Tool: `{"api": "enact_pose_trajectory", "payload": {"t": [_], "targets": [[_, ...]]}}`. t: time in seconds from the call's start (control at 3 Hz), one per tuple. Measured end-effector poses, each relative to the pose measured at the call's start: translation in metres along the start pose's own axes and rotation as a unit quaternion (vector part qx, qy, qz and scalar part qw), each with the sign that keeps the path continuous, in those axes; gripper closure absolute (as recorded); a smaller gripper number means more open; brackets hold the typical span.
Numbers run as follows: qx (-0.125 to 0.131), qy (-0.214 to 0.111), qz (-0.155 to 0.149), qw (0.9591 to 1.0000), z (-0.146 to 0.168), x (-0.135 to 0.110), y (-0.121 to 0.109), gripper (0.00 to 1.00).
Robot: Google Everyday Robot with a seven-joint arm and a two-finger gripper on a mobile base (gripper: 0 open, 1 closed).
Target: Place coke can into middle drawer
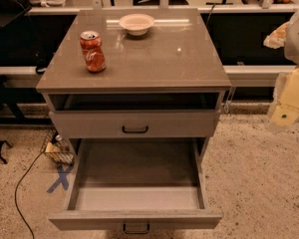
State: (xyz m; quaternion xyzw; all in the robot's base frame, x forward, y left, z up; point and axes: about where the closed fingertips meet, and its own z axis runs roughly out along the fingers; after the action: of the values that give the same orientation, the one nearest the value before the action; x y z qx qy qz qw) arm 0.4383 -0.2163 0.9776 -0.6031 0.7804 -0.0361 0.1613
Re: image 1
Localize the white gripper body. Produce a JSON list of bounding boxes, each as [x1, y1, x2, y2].
[[275, 66, 299, 112]]

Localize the black stand legs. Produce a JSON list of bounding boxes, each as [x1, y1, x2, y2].
[[0, 134, 14, 165]]

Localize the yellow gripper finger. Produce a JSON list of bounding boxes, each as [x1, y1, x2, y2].
[[265, 103, 299, 132], [263, 22, 288, 49]]

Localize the open grey middle drawer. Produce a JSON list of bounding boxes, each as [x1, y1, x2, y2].
[[49, 138, 222, 234]]

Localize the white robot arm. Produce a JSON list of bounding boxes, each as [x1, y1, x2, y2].
[[263, 10, 299, 132]]

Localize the grey drawer cabinet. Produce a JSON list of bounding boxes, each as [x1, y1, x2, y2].
[[35, 7, 232, 214]]

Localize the closed grey upper drawer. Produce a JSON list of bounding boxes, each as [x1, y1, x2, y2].
[[50, 111, 220, 138]]

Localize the wire basket with items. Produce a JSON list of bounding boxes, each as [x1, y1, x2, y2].
[[43, 130, 75, 165]]

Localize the black floor cable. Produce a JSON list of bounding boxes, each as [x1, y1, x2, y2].
[[13, 149, 46, 239]]

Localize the red coke can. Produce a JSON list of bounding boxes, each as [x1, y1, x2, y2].
[[80, 31, 106, 73]]

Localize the blue tape cross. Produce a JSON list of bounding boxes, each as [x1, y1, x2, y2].
[[47, 165, 74, 193]]

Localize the white paper bowl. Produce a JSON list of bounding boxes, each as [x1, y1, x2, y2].
[[119, 14, 154, 36]]

